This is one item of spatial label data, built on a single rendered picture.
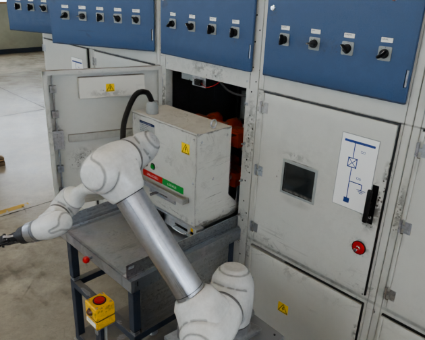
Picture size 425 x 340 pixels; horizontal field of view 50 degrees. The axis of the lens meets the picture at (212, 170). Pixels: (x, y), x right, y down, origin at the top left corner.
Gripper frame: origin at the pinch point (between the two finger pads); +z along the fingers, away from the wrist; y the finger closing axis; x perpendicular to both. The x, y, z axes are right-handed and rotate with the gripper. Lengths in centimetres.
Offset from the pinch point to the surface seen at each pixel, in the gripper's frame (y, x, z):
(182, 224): 55, -3, -63
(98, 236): 38.4, -0.4, -25.8
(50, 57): 88, 152, 36
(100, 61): 70, 116, -19
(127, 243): 41, -7, -40
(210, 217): 62, -2, -76
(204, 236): 58, -11, -72
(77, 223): 40.5, 9.9, -11.8
